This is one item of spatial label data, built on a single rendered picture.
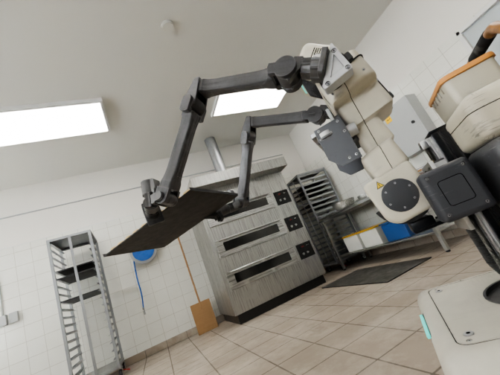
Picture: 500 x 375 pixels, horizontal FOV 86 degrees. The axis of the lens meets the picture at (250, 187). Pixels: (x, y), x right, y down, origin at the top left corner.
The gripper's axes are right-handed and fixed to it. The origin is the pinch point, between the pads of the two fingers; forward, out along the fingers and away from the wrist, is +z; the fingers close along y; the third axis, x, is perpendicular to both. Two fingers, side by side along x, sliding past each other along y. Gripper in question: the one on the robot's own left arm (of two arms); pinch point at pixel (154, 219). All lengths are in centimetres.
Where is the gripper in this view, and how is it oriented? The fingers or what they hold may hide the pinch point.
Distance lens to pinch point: 126.2
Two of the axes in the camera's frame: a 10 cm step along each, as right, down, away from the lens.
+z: -2.5, 4.2, 8.7
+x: 8.6, -3.1, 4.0
